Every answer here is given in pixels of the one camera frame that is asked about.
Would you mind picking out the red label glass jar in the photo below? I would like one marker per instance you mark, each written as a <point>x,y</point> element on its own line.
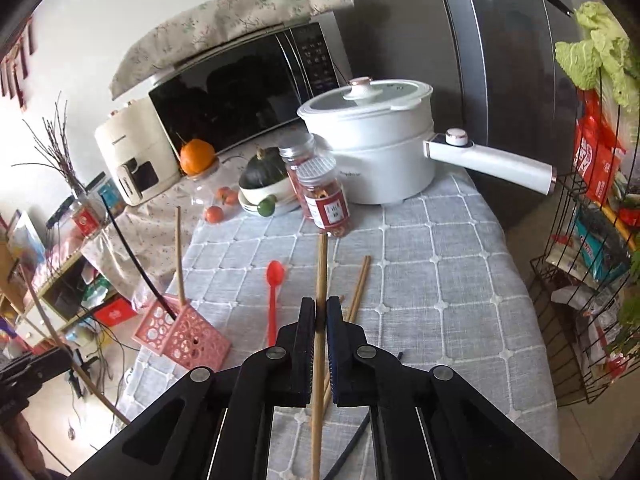
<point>86,217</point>

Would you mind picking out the white electric pot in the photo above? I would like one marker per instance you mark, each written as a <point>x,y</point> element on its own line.
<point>380,160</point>

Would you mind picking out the green pumpkin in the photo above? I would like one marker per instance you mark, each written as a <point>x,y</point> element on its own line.
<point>260,172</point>

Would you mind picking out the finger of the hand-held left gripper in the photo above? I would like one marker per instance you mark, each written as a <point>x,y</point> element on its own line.
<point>45,364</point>

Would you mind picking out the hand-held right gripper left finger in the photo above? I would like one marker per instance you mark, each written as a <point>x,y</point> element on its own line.
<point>309,320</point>

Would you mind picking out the goji berry jar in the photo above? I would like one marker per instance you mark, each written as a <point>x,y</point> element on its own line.
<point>292,160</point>

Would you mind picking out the floral tablecloth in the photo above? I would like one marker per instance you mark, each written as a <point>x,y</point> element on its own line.
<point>155,230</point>

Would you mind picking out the black chopstick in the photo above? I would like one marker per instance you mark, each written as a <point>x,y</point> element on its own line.
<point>131,255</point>
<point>350,447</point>

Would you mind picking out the pink utensil basket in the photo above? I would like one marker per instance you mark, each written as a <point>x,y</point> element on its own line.
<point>200,340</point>

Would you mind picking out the grey refrigerator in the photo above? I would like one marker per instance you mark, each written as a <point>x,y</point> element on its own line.
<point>500,35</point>

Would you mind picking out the red printed packet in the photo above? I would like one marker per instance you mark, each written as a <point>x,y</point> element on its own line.
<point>597,150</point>

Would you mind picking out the napa cabbage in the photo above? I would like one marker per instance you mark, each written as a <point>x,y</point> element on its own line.
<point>600,55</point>

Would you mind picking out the dry branches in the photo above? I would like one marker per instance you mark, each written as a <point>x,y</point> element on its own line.
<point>55,150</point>

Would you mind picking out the floral cloth cover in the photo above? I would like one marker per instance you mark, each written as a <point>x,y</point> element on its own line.
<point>225,15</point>

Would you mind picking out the clear glass jar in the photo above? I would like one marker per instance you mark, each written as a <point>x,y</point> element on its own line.
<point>197,195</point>

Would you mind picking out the small red tomatoes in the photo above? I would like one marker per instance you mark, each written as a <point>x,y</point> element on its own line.
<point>227,195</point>

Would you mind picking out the red hanging decoration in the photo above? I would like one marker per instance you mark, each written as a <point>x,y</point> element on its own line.
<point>15,65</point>

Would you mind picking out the large orange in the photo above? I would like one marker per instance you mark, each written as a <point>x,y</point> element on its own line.
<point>197,157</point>

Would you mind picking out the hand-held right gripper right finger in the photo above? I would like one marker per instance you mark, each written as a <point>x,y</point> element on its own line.
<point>334,320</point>

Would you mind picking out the grey checked tablecloth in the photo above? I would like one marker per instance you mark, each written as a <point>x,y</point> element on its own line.
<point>440,270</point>

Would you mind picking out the black microwave oven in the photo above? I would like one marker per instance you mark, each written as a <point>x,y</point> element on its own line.
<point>225,90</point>

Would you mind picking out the black lid plastic jar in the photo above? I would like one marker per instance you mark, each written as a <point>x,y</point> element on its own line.
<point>109,197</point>

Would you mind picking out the small orange fruit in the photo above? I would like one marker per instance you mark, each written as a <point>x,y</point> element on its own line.
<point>213,214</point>

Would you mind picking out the red plastic spoon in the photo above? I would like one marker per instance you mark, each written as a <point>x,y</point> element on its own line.
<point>276,272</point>

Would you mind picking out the white bowl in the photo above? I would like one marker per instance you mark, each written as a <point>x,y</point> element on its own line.
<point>280,192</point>

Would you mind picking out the dried fruit jar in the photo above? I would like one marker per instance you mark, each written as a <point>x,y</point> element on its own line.
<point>322,195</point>

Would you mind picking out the red cardboard box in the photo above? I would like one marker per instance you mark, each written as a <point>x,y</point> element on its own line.
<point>115,312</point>

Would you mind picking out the white plate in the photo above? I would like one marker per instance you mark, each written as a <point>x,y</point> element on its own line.
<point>290,207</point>

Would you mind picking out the cream air fryer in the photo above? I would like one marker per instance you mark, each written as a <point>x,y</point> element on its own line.
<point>130,145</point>

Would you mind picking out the glass pot lid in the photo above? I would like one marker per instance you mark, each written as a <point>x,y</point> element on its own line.
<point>370,97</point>

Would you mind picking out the green lime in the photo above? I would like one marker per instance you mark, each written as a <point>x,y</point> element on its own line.
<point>266,207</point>

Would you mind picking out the wooden chopstick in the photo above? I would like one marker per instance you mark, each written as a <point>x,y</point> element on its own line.
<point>322,270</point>
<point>181,260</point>
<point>95,390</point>
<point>360,280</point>
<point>364,287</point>

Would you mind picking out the low wooden cabinet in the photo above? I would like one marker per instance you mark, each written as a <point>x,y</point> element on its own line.
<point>55,285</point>

